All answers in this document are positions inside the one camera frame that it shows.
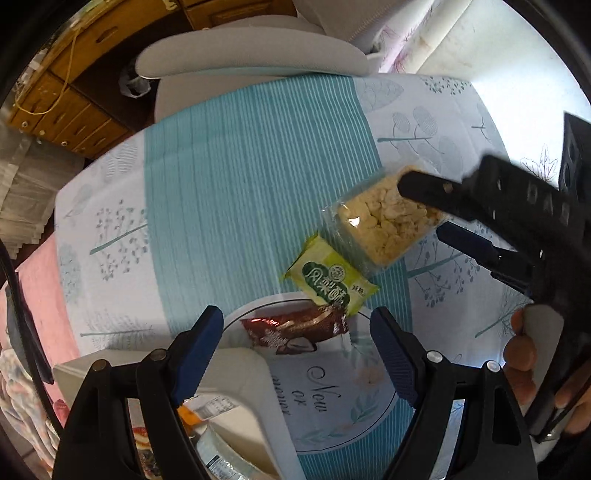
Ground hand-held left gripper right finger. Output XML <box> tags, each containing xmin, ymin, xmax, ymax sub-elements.
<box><xmin>369</xmin><ymin>307</ymin><xmax>539</xmax><ymax>480</ymax></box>

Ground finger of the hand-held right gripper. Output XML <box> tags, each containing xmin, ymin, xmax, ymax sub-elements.
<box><xmin>436</xmin><ymin>222</ymin><xmax>539</xmax><ymax>296</ymax></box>
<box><xmin>398</xmin><ymin>154</ymin><xmax>578</xmax><ymax>250</ymax></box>

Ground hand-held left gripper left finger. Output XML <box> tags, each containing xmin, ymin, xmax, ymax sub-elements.
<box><xmin>52</xmin><ymin>305</ymin><xmax>225</xmax><ymax>480</ymax></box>

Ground white plastic tray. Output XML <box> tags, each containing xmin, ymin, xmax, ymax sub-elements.
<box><xmin>53</xmin><ymin>348</ymin><xmax>296</xmax><ymax>480</ymax></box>

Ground orange snack packet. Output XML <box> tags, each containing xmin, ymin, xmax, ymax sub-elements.
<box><xmin>178</xmin><ymin>394</ymin><xmax>232</xmax><ymax>425</ymax></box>

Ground yellow crisp cake packet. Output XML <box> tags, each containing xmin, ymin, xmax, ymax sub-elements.
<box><xmin>323</xmin><ymin>164</ymin><xmax>451</xmax><ymax>273</ymax></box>

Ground red and white snack packet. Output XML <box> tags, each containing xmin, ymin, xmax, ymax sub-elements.
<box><xmin>130</xmin><ymin>427</ymin><xmax>160</xmax><ymax>478</ymax></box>

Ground brown chocolate snack packet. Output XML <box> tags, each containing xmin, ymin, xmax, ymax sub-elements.
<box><xmin>240</xmin><ymin>305</ymin><xmax>349</xmax><ymax>356</ymax></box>

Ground clear packet with white label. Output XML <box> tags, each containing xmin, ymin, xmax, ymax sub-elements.
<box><xmin>196</xmin><ymin>425</ymin><xmax>273</xmax><ymax>480</ymax></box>

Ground person's right hand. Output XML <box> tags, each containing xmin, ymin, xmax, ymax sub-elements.
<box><xmin>504</xmin><ymin>308</ymin><xmax>591</xmax><ymax>435</ymax></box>

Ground green snack packet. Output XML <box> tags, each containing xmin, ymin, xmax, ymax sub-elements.
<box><xmin>283</xmin><ymin>232</ymin><xmax>380</xmax><ymax>319</ymax></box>

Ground leaf print curtain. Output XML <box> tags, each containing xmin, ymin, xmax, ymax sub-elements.
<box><xmin>369</xmin><ymin>0</ymin><xmax>591</xmax><ymax>185</ymax></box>

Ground blue jeans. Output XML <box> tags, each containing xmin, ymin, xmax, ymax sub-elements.
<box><xmin>4</xmin><ymin>272</ymin><xmax>54</xmax><ymax>384</ymax></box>

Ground tree print tablecloth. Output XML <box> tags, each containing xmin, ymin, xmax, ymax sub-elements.
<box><xmin>54</xmin><ymin>74</ymin><xmax>536</xmax><ymax>480</ymax></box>

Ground floral white cloth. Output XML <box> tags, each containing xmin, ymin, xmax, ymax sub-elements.
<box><xmin>0</xmin><ymin>342</ymin><xmax>61</xmax><ymax>467</ymax></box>

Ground grey office chair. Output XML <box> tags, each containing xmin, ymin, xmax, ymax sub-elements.
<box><xmin>134</xmin><ymin>0</ymin><xmax>384</xmax><ymax>123</ymax></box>

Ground white lace cover cloth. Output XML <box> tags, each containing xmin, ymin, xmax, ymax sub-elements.
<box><xmin>0</xmin><ymin>124</ymin><xmax>58</xmax><ymax>259</ymax></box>

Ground wooden desk with drawers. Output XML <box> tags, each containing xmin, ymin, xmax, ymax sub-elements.
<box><xmin>9</xmin><ymin>0</ymin><xmax>296</xmax><ymax>160</ymax></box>

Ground trash bin with black bag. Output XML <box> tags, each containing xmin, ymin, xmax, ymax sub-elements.
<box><xmin>119</xmin><ymin>65</ymin><xmax>153</xmax><ymax>100</ymax></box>

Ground yellow cable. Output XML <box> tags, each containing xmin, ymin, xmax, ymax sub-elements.
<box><xmin>14</xmin><ymin>32</ymin><xmax>77</xmax><ymax>116</ymax></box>

